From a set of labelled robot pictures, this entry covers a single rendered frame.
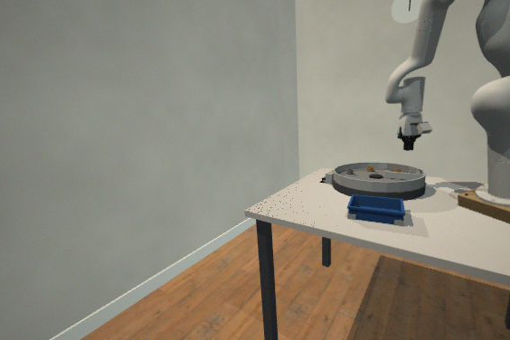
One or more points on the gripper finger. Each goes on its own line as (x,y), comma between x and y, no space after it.
(406,145)
(412,140)

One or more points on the blue crate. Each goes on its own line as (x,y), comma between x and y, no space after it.
(356,212)

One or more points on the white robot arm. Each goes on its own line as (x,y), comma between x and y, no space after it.
(490,105)

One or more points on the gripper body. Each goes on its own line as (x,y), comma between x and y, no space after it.
(404,124)

